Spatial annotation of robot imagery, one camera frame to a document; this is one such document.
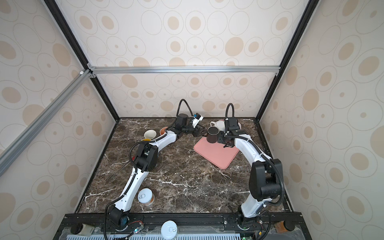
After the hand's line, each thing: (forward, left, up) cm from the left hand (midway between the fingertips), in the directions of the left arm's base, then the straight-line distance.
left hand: (209, 126), depth 97 cm
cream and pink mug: (0, +32, -5) cm, 32 cm away
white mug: (+7, -8, -5) cm, 12 cm away
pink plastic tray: (-12, -5, -14) cm, 19 cm away
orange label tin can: (-42, +35, -7) cm, 55 cm away
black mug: (-4, -2, -4) cm, 6 cm away
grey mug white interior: (-3, +39, -4) cm, 40 cm away
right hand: (-9, -8, 0) cm, 12 cm away
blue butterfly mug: (-9, +40, -2) cm, 41 cm away
